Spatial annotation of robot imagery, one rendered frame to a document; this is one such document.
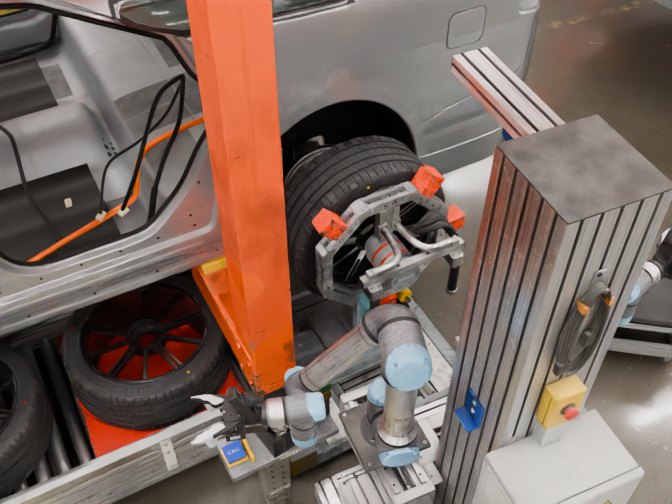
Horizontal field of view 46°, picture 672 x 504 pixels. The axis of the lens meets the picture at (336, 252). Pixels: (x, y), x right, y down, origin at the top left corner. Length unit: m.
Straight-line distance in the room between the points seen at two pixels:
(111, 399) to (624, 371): 2.28
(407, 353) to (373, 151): 1.15
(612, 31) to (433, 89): 3.19
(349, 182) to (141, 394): 1.12
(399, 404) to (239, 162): 0.77
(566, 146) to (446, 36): 1.46
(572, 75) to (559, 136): 3.96
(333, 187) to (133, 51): 1.40
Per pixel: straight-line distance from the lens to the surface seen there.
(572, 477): 2.10
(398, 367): 1.93
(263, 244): 2.38
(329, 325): 3.54
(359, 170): 2.83
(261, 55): 1.98
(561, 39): 5.98
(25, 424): 3.14
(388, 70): 2.95
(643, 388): 3.88
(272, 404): 2.10
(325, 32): 2.73
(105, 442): 3.29
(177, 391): 3.08
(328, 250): 2.80
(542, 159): 1.59
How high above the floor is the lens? 3.02
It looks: 47 degrees down
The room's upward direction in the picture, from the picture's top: straight up
